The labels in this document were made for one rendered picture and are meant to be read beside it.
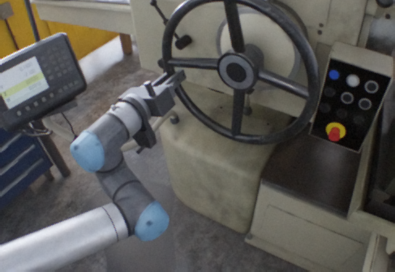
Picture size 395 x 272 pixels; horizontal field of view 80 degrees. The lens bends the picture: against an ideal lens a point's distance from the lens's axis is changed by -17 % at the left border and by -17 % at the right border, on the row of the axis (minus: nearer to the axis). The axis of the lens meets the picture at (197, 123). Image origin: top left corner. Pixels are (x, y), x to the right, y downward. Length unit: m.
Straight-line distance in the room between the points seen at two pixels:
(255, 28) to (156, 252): 1.44
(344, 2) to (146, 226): 0.64
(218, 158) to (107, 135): 0.86
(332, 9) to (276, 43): 0.17
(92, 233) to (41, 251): 0.09
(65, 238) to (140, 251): 1.31
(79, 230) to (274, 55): 0.55
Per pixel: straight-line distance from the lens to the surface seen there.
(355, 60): 0.66
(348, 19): 0.72
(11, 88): 0.99
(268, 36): 0.65
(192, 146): 1.39
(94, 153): 0.53
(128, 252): 1.81
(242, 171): 1.29
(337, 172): 1.37
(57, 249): 0.50
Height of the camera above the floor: 1.62
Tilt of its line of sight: 43 degrees down
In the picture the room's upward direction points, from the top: 4 degrees counter-clockwise
